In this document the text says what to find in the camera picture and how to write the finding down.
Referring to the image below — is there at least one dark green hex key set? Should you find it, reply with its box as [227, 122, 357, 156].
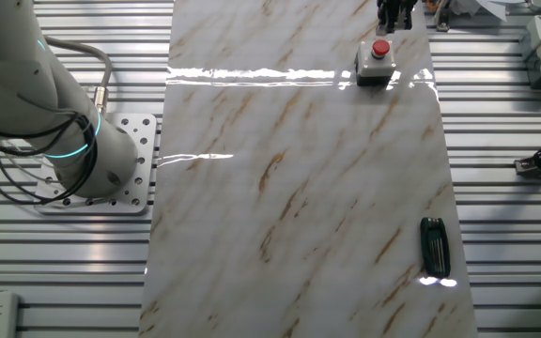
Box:
[419, 216, 452, 279]

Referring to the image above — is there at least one crumpled white paper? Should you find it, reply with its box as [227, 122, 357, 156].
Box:
[453, 0, 511, 23]

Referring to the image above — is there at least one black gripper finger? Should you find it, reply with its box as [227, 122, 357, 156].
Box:
[395, 0, 418, 32]
[376, 0, 396, 37]

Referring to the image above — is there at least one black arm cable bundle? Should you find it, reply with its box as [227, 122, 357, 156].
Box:
[0, 111, 99, 207]

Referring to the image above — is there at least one grey cable with metal connector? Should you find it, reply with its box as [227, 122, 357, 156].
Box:
[44, 36, 115, 116]

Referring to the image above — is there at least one white marble pattern mat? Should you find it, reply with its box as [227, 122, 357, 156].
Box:
[138, 0, 479, 338]

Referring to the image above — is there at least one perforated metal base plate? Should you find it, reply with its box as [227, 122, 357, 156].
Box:
[33, 112, 159, 217]

